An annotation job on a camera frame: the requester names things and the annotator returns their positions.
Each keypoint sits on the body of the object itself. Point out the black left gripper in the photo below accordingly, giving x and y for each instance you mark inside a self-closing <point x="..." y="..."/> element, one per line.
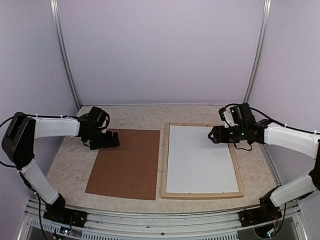
<point x="109" y="142"/>

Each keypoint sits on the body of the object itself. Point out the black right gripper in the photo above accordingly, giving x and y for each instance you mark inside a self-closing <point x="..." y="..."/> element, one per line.
<point x="219" y="136"/>

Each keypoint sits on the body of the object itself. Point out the landscape photo white border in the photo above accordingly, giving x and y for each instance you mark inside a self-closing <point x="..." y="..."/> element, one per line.
<point x="196" y="165"/>

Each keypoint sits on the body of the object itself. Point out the light wooden picture frame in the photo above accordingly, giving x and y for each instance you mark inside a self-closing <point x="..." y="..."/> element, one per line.
<point x="198" y="196"/>

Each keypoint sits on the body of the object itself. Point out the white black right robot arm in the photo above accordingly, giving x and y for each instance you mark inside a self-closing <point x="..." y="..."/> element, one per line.
<point x="288" y="143"/>

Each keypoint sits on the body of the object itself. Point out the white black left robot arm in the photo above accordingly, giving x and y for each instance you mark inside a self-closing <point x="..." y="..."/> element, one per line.
<point x="18" y="145"/>

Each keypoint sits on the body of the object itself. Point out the brown hardboard backing panel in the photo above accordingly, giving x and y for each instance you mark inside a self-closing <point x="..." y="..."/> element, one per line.
<point x="129" y="171"/>

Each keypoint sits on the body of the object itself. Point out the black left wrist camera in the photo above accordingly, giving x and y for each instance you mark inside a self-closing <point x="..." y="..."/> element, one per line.
<point x="98" y="118"/>

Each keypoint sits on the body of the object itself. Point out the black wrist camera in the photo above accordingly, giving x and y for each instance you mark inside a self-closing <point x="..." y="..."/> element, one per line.
<point x="235" y="114"/>
<point x="98" y="118"/>

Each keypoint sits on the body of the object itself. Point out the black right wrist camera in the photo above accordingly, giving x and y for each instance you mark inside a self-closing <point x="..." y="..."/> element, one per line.
<point x="235" y="114"/>

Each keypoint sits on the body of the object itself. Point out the aluminium front rail base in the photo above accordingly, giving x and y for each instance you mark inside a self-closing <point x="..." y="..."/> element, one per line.
<point x="116" y="225"/>

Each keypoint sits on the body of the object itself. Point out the aluminium enclosure post right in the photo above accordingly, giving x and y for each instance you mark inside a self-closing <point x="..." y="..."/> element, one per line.
<point x="259" y="50"/>

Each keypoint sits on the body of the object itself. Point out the aluminium enclosure post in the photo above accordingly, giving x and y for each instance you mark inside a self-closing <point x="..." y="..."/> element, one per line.
<point x="54" y="6"/>
<point x="259" y="50"/>

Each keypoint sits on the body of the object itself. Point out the aluminium enclosure post left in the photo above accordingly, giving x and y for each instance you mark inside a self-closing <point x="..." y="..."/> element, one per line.
<point x="54" y="6"/>

